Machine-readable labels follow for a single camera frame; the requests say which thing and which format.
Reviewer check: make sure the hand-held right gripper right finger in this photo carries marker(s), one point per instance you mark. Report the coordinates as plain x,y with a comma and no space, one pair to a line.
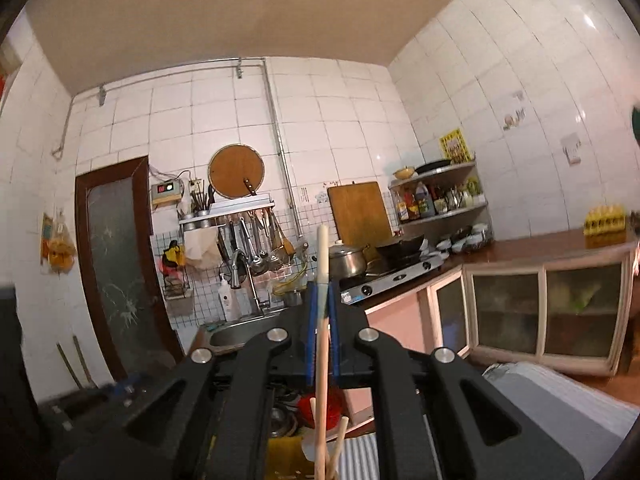
334,330

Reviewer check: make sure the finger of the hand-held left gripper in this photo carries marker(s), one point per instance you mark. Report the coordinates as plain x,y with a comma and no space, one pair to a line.
125,390

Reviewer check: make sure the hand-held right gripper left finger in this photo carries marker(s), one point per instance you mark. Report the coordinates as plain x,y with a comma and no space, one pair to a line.
312,320

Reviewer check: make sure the wooden chopstick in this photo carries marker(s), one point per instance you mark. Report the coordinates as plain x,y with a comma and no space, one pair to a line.
312,410
340,440
322,260

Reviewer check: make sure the yellow utensil holder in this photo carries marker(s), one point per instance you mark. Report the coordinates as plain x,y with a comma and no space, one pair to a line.
290,460

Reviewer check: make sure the bunch of dark utensils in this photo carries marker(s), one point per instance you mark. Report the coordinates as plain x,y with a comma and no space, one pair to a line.
200,200

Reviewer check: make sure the thin wooden stick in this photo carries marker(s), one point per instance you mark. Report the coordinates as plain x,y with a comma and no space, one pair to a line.
82,360
66,365

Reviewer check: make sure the pink cabinet door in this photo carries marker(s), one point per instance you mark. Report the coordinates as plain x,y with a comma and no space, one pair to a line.
400,320

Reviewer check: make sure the steel cooking pot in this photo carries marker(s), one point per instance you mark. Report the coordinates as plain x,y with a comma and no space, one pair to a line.
350,262

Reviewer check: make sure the steel sink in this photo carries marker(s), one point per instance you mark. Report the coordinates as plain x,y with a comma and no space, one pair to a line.
240,332

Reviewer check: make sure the red plastic basin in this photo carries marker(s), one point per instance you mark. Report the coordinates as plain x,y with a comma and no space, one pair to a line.
307,402

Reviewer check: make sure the steel gas stove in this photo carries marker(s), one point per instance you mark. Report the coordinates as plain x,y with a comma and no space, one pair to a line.
395,280

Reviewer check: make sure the white soap bottle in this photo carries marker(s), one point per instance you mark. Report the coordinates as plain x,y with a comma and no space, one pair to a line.
230,302

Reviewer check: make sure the row of hanging metal ladles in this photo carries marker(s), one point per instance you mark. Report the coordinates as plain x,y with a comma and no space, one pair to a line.
257,250

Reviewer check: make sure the metal faucet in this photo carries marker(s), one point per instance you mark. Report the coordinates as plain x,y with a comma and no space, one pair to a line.
240,260

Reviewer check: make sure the metal basin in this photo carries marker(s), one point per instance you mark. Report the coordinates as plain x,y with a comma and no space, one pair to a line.
282,420

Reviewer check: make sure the black wok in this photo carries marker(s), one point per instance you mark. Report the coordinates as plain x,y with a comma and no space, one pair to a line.
402,247

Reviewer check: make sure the rectangular wooden cutting board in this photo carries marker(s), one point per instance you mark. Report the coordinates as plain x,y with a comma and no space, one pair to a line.
360,212

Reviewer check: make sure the red bundle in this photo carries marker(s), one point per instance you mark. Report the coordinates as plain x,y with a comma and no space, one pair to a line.
167,269

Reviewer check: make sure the brown frosted glass door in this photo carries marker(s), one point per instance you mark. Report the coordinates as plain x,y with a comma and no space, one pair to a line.
117,260

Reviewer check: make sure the hanging white cloth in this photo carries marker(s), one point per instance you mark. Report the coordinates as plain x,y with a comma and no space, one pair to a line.
202,250

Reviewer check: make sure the yellow black bundle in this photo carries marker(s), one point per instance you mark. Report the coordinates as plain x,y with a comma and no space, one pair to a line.
173,254

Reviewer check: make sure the hanging bag of yellow goods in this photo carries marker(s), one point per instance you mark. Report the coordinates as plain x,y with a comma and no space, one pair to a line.
60,250

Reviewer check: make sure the row of condiment bottles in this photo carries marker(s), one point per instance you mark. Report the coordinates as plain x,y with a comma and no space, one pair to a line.
425,205

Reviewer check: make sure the group of small bowls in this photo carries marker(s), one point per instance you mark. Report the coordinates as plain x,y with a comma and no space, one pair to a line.
465,240

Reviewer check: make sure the metal corner shelf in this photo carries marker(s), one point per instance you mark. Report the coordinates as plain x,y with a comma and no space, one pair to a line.
450,212

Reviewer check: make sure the round wooden board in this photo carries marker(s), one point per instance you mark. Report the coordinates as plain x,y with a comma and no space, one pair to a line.
232,170

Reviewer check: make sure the yellow bowl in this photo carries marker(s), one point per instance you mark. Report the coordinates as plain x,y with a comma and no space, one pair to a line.
404,173

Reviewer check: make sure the black frying pan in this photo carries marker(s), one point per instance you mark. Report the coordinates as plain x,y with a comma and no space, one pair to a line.
434,165

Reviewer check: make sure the glass door cabinet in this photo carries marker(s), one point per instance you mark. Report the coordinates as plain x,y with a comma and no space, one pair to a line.
540,310

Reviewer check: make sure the grey white striped tablecloth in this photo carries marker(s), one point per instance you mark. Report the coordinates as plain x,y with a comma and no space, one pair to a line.
550,410

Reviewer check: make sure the yellow egg tray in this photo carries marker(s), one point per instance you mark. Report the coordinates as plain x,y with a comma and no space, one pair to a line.
605,220

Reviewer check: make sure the dark green object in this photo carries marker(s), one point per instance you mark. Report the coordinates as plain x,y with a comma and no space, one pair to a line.
636,122

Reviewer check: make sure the metal wall utensil rack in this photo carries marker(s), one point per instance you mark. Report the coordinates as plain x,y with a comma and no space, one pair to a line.
235,209

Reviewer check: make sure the metal wall pipe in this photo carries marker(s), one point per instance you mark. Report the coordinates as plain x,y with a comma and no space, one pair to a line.
280,150

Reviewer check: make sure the beige wall meter box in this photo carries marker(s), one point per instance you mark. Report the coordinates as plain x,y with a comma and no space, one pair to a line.
167,192

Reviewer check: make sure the yellow wall poster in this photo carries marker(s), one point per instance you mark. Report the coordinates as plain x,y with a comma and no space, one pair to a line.
452,146

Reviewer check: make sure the white wall hook sticker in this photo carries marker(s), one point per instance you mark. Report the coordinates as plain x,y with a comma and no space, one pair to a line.
571,150

